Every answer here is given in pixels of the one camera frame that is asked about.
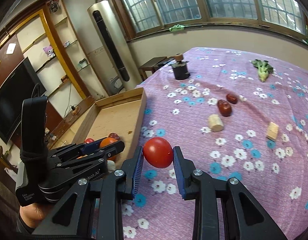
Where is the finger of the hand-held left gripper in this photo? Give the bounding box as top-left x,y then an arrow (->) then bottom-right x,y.
47,137 -> 107,163
55,140 -> 125,170

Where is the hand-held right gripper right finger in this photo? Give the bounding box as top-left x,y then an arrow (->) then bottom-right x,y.
172,145 -> 288,240

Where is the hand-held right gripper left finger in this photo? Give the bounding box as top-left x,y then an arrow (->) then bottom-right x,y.
34,145 -> 144,240

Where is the large red tomato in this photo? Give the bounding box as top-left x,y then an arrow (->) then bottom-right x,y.
143,137 -> 174,169

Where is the wooden tray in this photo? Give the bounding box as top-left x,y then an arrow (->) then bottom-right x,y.
45,87 -> 147,170

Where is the person's left hand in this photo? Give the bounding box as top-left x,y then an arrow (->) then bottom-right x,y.
19,201 -> 58,232

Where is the black flat television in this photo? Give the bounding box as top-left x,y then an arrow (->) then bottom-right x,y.
0,57 -> 47,144

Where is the purple plush toy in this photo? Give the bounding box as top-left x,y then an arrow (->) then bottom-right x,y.
43,44 -> 57,58

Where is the dark wooden stool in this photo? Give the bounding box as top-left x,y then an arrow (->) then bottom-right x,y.
138,56 -> 174,80

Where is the black motor with brown spool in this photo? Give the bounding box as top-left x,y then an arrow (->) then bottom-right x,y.
171,53 -> 191,81

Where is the tall white air conditioner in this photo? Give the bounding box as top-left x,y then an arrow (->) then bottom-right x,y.
87,0 -> 131,96

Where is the green leafy vegetable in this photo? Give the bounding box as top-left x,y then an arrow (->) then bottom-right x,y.
251,59 -> 274,82

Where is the barred window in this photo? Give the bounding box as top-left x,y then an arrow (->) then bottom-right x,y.
104,0 -> 308,42

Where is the wooden wall shelf unit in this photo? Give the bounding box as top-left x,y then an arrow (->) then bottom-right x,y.
0,0 -> 94,150

